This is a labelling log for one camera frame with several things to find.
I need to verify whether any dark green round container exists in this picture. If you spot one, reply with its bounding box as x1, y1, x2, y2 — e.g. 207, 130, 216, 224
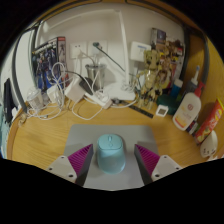
157, 93, 180, 116

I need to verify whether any white power strip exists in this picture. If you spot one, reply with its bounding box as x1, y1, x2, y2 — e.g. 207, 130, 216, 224
84, 91, 114, 110

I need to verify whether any large white charger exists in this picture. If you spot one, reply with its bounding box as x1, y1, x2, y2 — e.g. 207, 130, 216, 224
64, 78, 86, 104

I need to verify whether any light teal computer mouse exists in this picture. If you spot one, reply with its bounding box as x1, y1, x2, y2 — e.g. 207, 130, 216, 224
96, 133, 127, 175

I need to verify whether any clear plastic cup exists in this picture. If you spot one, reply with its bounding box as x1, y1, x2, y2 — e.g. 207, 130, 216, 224
26, 86, 45, 109

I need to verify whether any blue model kit box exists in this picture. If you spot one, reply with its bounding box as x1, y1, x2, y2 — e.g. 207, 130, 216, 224
31, 36, 68, 93

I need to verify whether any brown tree-figure toy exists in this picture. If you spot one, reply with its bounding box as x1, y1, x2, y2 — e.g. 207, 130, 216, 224
135, 49, 165, 111

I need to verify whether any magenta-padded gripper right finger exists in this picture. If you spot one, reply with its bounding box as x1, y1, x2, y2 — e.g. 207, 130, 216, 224
134, 143, 183, 185

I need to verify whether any small blue white-capped bottle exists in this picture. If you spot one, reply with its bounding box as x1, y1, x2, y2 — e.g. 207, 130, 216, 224
170, 78, 184, 98

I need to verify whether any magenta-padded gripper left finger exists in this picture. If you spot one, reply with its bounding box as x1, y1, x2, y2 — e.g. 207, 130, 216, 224
46, 143, 94, 187

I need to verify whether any white mug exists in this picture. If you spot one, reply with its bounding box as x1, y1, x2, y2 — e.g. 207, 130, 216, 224
199, 129, 219, 159

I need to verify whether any colourful printed poster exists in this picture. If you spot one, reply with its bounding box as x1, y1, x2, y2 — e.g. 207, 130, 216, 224
149, 27, 185, 56

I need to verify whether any black bag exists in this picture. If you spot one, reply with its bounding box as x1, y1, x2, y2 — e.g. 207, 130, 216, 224
3, 78, 18, 124

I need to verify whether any white desk lamp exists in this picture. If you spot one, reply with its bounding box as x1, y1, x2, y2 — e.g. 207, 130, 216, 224
43, 8, 138, 102

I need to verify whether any black ruler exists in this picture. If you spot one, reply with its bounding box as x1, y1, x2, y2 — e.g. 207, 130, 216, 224
128, 104, 155, 119

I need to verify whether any white wall-mounted box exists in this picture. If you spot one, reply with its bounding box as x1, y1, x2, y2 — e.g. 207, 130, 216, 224
129, 41, 152, 63

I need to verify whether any metal cup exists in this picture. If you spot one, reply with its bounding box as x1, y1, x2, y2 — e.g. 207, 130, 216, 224
85, 63, 107, 89

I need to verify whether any white charging cable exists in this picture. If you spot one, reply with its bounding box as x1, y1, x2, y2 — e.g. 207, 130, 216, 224
23, 61, 134, 122

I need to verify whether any grey rectangular mouse pad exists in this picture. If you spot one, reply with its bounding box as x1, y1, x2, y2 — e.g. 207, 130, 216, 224
63, 124, 160, 191

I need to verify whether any white red-pump lotion bottle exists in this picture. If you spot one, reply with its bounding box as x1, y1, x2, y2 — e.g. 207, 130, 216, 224
172, 82, 206, 132

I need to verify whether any orange-red chips can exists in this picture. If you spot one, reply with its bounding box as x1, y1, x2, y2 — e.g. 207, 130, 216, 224
194, 98, 224, 145

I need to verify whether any small white desk clock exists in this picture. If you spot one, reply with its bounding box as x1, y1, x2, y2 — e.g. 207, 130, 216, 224
155, 104, 169, 118

